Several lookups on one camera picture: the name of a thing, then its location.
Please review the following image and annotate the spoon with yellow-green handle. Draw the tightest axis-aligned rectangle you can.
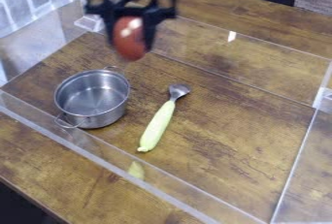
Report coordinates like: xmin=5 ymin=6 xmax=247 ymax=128
xmin=138 ymin=83 xmax=190 ymax=152

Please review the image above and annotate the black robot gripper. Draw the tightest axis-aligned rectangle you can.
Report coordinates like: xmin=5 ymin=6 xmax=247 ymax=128
xmin=84 ymin=0 xmax=176 ymax=50

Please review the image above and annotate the clear acrylic triangular bracket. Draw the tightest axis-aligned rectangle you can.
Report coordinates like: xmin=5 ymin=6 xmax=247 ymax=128
xmin=73 ymin=15 xmax=104 ymax=32

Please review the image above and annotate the small silver pot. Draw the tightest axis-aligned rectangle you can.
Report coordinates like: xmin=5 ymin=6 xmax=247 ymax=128
xmin=53 ymin=66 xmax=131 ymax=129

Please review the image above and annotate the clear acrylic enclosure wall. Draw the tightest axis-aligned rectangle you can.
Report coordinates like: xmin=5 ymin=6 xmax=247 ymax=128
xmin=0 ymin=0 xmax=332 ymax=224

